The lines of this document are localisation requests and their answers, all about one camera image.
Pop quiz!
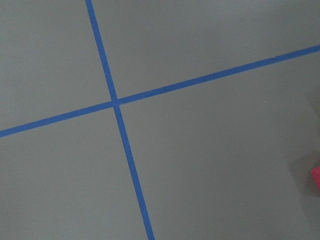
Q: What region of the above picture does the red wooden block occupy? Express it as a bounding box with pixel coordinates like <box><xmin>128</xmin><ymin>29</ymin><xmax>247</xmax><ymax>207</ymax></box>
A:
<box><xmin>310</xmin><ymin>166</ymin><xmax>320</xmax><ymax>191</ymax></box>

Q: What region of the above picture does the blue tape line crosswise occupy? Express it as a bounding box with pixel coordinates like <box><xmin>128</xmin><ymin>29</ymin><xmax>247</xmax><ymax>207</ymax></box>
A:
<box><xmin>0</xmin><ymin>45</ymin><xmax>320</xmax><ymax>138</ymax></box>

